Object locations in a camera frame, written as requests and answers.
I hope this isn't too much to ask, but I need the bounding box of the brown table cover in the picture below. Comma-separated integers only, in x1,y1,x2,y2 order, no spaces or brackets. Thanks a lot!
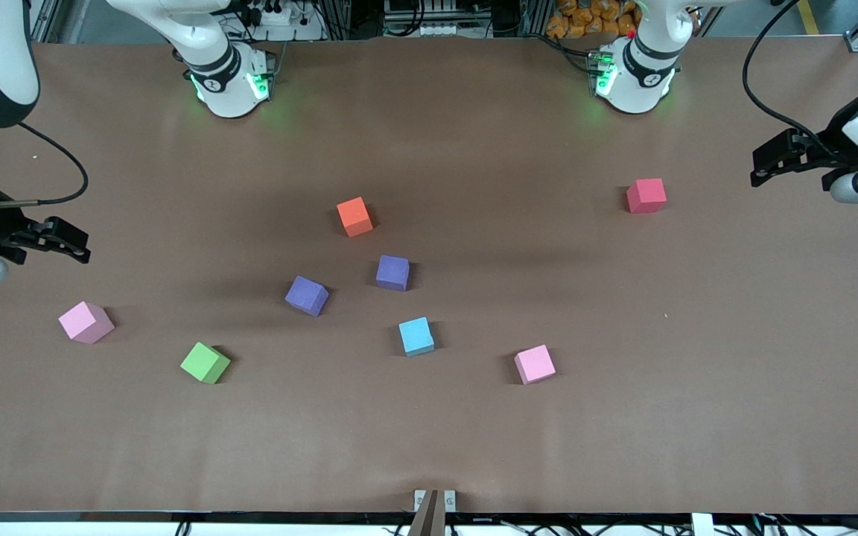
0,37,858,516

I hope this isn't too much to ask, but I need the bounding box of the brown strap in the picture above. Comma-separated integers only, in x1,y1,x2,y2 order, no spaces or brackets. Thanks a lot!
408,489,446,536

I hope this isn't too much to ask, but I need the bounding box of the small metal table bracket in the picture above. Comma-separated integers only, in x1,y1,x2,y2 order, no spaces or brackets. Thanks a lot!
414,489,457,513

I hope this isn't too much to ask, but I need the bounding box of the pink foam cube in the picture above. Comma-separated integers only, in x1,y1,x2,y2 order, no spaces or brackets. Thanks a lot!
514,344,556,386
58,301,115,345

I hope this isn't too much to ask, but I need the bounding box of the white power strip with plugs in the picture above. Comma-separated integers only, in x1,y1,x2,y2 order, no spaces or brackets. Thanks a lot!
239,0,325,42

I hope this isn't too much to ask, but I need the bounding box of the cyan foam cube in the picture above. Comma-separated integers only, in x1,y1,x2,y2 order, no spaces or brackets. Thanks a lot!
398,316,436,357

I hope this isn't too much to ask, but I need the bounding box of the green foam cube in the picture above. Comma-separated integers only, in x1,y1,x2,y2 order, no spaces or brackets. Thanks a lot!
180,342,232,385

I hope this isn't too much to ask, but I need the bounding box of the metal equipment rack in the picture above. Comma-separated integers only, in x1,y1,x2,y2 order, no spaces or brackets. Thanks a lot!
383,0,491,38

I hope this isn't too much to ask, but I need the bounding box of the orange foam cube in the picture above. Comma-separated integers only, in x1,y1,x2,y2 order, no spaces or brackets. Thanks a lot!
337,197,375,238

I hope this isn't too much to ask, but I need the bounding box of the violet foam cube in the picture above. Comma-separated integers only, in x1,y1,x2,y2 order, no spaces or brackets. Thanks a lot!
375,255,411,292
285,275,330,318

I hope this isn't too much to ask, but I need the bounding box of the orange bagged items pile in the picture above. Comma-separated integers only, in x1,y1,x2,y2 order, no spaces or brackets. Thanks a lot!
546,0,642,39

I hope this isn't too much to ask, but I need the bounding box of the red foam cube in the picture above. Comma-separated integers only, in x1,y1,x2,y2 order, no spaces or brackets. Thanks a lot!
626,178,667,214

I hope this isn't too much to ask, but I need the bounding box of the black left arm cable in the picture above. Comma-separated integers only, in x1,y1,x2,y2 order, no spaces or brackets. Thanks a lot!
741,0,843,162

